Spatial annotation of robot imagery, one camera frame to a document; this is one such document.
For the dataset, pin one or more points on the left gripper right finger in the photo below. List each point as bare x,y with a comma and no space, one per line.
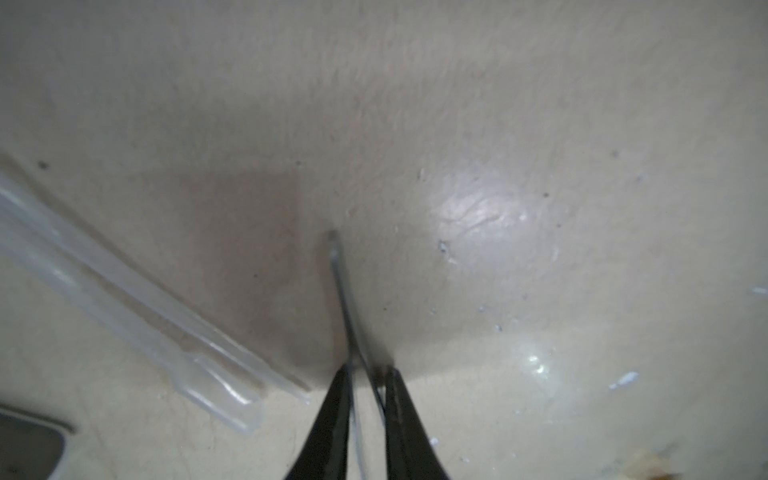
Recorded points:
409,454

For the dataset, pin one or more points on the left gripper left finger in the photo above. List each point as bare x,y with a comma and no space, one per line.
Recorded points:
324,455

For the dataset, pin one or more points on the metal tweezers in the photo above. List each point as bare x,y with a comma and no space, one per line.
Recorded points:
358,361

